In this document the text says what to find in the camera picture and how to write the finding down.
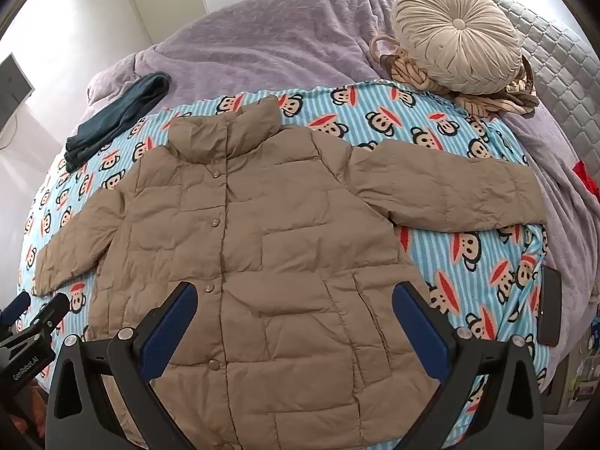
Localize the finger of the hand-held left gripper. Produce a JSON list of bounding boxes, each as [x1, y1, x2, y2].
[[0, 292, 32, 327], [28, 292, 71, 339]]

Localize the dark blue jeans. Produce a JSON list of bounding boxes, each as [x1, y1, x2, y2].
[[66, 71, 172, 173]]

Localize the wall-mounted television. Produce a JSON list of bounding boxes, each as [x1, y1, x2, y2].
[[0, 54, 36, 132]]

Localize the blue striped monkey print blanket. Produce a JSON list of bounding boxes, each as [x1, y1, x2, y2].
[[16, 79, 553, 450]]

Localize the tan puffer jacket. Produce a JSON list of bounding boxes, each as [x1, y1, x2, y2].
[[34, 95, 548, 450]]

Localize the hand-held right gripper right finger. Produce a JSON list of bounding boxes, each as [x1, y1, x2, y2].
[[391, 281, 547, 450]]

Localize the dark smartphone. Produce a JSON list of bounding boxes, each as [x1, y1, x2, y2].
[[537, 265, 563, 348]]

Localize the red cloth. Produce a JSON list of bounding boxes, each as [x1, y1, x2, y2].
[[573, 160, 600, 198]]

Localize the purple fleece blanket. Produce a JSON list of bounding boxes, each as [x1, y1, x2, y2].
[[87, 0, 600, 312]]

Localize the grey quilted headboard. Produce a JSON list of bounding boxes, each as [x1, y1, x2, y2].
[[450, 0, 600, 162]]

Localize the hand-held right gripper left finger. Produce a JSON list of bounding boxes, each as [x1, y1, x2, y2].
[[47, 281, 198, 450]]

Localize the round beige pleated cushion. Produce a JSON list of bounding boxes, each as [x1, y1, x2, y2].
[[390, 0, 523, 95]]

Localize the brown woven basket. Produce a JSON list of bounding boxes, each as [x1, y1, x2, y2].
[[369, 35, 536, 100]]

